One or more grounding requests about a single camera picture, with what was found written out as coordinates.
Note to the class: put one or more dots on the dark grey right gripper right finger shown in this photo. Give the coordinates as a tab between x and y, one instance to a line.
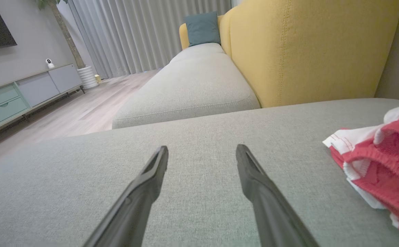
268	206

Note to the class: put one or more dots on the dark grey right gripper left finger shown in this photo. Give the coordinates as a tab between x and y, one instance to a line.
141	195

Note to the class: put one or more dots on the red and white jersey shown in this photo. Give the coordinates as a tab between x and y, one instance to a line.
384	164

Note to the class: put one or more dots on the large grey sofa seat cushion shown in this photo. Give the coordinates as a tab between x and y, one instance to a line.
203	137

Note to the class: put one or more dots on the long grey sofa seat cushion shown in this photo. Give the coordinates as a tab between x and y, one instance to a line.
192	89

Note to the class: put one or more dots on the small yellow floor object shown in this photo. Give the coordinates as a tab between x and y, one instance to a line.
97	79

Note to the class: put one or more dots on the white ribbed plant pot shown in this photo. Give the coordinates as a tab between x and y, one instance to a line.
88	77

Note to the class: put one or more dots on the grey and mint TV cabinet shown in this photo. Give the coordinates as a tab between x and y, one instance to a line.
21	96

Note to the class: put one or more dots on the grey pleated curtain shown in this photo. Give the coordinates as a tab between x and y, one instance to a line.
134	34

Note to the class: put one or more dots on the teal throw pillow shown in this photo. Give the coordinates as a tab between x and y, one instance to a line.
202	29

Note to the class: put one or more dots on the brown plant trunk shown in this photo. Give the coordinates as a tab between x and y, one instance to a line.
65	34

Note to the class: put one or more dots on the white security camera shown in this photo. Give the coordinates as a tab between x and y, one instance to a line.
49	63

